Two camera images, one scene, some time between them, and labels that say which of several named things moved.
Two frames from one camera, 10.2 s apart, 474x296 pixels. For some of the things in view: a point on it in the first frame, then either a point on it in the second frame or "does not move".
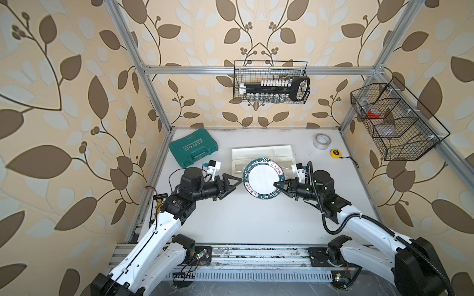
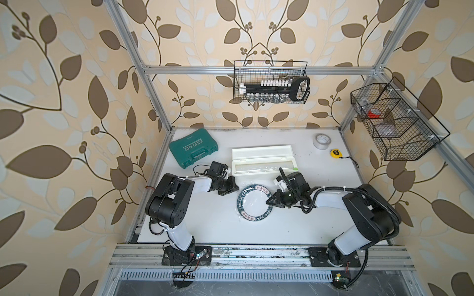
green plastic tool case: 193,147 does not move
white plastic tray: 282,155 does not move
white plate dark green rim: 259,177 to 252,203
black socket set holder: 296,89 does not move
